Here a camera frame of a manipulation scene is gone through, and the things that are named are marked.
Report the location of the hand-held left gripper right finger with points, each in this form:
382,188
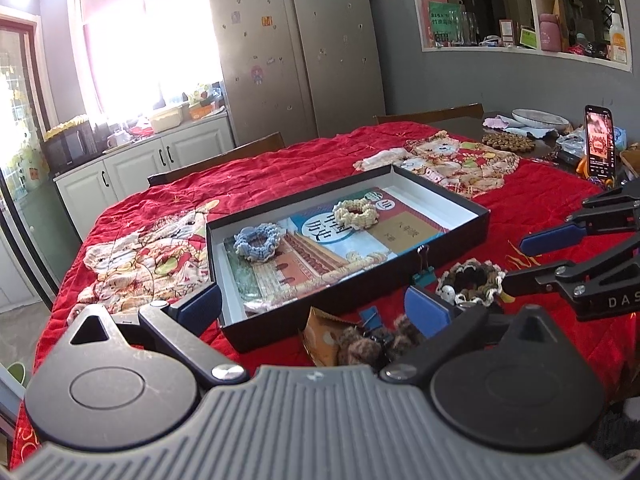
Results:
425,310

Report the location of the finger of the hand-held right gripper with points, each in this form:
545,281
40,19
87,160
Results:
550,239
530,280

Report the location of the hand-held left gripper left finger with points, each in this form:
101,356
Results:
200,306

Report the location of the black white-trimmed scrunchie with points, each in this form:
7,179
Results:
465,292

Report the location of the brown fuzzy hair clip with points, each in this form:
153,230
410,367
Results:
357,347

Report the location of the black shallow box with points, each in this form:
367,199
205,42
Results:
452,235

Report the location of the gold foil wrapper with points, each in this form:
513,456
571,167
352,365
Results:
320,335

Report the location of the green black binder clip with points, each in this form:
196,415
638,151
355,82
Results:
423,276

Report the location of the blue binder clip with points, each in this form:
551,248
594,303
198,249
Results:
370,319

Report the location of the blue crochet scrunchie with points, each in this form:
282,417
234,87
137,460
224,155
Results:
257,242

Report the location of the clear plastic bag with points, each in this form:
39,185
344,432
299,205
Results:
572,139

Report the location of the wooden bead trivet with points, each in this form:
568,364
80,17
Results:
507,141

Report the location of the black smartphone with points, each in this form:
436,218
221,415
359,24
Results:
599,142

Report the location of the illustrated textbook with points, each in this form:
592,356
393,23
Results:
320,255

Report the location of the cream crochet scrunchie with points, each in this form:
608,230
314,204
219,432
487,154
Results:
355,212

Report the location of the white ceramic plate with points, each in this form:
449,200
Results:
540,117

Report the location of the pink cloth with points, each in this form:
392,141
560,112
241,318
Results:
497,122

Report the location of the dark wooden chair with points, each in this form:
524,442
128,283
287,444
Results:
430,112
220,157

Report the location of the white kitchen cabinet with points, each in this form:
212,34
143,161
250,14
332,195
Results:
145,165

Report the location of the red printed blanket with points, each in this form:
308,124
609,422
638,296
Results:
280,170

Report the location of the cream storage box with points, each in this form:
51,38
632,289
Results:
166,119

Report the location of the pink bottle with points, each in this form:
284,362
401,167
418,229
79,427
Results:
551,34

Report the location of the black microwave oven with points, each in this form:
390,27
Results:
67,149

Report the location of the white orange-label bottle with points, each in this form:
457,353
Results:
617,42

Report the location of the clear drinking glasses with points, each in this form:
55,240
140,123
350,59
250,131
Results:
467,27

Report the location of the brown-framed glass door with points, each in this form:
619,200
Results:
22,160

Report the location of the green sign card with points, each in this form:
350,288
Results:
444,22

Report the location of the silver double-door refrigerator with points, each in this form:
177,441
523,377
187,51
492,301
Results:
290,55

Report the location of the bright window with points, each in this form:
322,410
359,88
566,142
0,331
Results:
145,45

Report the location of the white wall shelf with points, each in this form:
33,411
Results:
530,10

